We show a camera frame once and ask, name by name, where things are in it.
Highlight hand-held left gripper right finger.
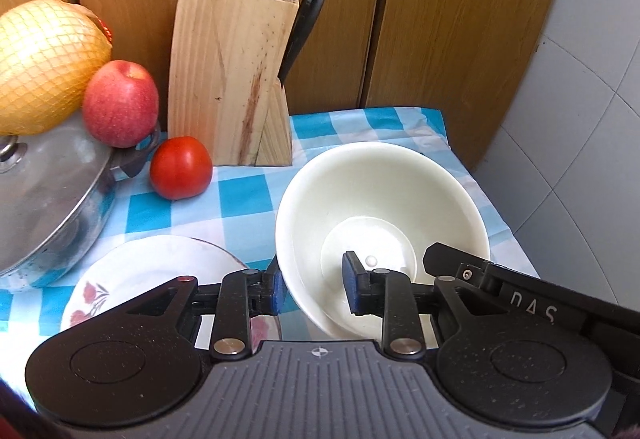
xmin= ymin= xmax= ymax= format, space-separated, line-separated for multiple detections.
xmin=341 ymin=250 xmax=501 ymax=359

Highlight steel pot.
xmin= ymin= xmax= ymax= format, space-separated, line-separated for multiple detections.
xmin=0 ymin=119 xmax=162 ymax=292

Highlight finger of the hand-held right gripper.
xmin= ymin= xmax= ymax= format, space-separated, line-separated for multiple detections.
xmin=423 ymin=242 xmax=496 ymax=292

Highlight small multicolour floral plate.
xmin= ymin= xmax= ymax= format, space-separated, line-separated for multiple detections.
xmin=60 ymin=235 xmax=249 ymax=337

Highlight red apple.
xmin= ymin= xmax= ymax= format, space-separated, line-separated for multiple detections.
xmin=82 ymin=60 xmax=160 ymax=148

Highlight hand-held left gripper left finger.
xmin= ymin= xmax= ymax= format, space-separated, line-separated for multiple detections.
xmin=117 ymin=266 xmax=289 ymax=361

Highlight pomelo in yellow net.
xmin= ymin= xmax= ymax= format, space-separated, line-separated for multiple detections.
xmin=0 ymin=0 xmax=114 ymax=136

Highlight black handled scissors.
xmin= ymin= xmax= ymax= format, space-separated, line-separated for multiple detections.
xmin=277 ymin=0 xmax=327 ymax=87

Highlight red tomato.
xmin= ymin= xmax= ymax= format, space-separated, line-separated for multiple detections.
xmin=150 ymin=136 xmax=214 ymax=200

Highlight steel pot lid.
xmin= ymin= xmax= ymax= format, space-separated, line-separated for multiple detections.
xmin=0 ymin=111 xmax=124 ymax=272

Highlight wooden knife block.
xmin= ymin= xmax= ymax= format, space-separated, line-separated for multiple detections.
xmin=167 ymin=0 xmax=301 ymax=168

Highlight blue checkered tablecloth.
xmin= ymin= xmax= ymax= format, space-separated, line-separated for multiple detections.
xmin=0 ymin=106 xmax=542 ymax=420

